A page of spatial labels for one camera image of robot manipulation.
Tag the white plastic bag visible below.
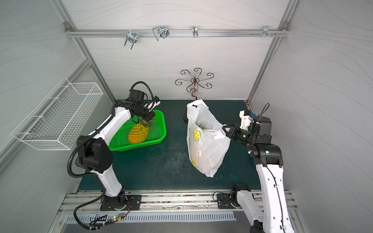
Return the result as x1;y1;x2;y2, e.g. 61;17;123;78
186;100;231;178

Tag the pineapple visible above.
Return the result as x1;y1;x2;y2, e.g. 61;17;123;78
128;119;155;145

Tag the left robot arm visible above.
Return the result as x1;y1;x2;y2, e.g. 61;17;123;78
75;90;160;210

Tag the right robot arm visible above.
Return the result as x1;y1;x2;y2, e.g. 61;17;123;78
222;116;295;233

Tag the green plastic basket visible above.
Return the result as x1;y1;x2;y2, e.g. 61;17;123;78
108;110;167;152

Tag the green table mat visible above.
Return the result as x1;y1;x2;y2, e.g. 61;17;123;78
78;99;277;191

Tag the metal U-bolt clamp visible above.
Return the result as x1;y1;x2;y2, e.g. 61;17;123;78
124;31;138;50

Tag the metal U-bolt hook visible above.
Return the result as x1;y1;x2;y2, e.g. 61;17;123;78
152;25;170;41

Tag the right metal hook clamp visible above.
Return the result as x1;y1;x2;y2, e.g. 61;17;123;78
253;26;279;37

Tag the left controller board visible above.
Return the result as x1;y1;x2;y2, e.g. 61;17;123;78
109;213;125;222

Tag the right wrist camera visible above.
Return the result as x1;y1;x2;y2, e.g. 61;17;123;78
239;110;256;131

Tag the white vented cable duct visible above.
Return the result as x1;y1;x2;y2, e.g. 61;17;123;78
65;211;237;224

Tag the white wire basket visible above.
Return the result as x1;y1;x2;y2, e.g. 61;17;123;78
10;77;103;150

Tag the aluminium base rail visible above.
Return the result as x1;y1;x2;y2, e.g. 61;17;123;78
58;190;298;215

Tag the small metal bracket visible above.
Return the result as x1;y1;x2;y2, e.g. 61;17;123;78
192;26;198;38

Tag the aluminium cross rail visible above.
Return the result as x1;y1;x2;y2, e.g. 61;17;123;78
65;28;289;38

